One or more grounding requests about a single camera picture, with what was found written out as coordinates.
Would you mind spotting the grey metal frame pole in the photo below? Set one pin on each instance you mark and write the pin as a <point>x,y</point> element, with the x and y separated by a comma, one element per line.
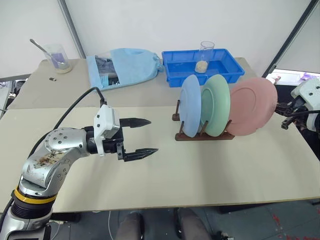
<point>71,28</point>
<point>291,42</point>

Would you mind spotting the metal spoon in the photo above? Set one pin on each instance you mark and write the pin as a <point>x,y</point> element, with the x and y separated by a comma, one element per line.
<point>40,47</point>

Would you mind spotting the purple packet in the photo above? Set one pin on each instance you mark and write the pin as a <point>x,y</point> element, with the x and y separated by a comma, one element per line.
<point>310,76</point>

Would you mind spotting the clear cup with grains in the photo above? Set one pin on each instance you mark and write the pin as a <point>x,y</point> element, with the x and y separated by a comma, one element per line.
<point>203,60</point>

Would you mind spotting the green plastic plate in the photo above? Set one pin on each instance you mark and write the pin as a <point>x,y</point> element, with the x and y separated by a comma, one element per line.
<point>216,107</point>

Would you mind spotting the pink plastic plate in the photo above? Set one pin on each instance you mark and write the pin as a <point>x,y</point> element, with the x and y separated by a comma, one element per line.
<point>252,107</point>

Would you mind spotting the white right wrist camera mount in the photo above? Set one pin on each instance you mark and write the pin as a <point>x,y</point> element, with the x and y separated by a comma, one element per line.
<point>310,93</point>

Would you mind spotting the wooden dish rack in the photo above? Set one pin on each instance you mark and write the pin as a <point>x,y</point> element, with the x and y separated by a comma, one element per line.
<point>225,137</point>

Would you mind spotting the blue plastic plate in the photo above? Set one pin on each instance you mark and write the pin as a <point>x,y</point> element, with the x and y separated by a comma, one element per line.
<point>190,107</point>

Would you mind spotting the blue plastic bin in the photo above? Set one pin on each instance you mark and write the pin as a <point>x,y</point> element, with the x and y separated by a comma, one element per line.
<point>180,67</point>

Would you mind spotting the dark rounded shape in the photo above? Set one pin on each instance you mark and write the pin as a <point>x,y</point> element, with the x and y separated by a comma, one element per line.
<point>131,227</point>

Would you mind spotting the small black clip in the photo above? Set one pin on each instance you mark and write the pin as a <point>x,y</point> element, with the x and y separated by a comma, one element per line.
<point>52,79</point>

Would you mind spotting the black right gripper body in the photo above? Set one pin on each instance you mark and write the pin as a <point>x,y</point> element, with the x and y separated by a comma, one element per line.
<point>299,110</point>

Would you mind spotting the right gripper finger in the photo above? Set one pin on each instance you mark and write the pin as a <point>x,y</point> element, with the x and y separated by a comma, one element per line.
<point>283,108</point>
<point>288,122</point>

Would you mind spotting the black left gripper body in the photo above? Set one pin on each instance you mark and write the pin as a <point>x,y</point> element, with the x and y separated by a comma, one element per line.
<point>112,145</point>

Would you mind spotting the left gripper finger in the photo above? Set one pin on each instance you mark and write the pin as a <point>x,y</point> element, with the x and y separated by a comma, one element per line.
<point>136,122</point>
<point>141,154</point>

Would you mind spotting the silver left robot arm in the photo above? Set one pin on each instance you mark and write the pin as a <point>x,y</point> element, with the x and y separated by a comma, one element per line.
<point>55,150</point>

